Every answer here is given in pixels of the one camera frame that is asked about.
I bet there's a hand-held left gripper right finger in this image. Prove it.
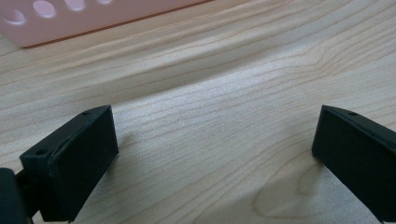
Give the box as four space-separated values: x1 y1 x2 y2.
311 105 396 223

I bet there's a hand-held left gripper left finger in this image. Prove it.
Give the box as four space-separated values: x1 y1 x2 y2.
19 105 120 223

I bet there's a pink perforated plastic basket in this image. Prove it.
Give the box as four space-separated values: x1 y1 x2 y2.
0 0 216 49

